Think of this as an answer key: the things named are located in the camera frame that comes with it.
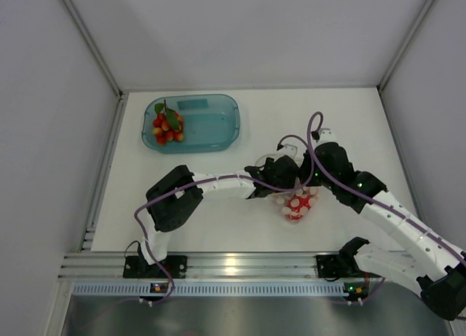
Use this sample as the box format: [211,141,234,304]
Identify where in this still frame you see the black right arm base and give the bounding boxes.
[316,254,360,281]

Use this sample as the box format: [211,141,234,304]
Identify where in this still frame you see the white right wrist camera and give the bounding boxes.
[311,128,337,145]

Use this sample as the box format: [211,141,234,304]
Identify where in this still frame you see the clear zip top bag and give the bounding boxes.
[254,152,321,224]

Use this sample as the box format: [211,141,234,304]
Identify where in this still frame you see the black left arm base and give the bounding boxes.
[122,255,187,279]

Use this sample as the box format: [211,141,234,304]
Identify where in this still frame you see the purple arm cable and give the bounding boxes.
[125,134,310,302]
[307,112,466,259]

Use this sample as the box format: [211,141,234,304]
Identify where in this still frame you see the red fake cherry bunch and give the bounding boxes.
[152,100,184,146]

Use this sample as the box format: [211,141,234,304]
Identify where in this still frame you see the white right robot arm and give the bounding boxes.
[299,141,465,321]

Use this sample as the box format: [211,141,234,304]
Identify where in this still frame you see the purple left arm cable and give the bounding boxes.
[125,134,310,302]

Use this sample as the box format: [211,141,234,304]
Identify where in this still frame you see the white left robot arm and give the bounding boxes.
[134,155,304,278]

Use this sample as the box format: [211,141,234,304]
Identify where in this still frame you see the aluminium frame post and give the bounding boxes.
[376,0,438,93]
[59,0,123,97]

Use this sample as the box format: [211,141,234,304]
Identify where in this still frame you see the aluminium frame post right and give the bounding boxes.
[376,0,438,93]

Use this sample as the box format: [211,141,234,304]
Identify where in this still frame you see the grey slotted cable duct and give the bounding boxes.
[73,281,367,297]

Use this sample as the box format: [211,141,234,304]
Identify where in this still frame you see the teal plastic bin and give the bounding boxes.
[141,94,240,154]

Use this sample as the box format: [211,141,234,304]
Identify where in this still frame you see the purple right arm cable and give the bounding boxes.
[307,112,466,259]

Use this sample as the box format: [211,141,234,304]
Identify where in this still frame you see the fake food pieces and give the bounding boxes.
[275,188,320,222]

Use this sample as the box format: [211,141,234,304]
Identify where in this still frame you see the aluminium mounting rail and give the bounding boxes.
[58,252,321,281]

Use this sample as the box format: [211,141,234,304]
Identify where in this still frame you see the aluminium frame post left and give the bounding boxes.
[59,0,123,97]

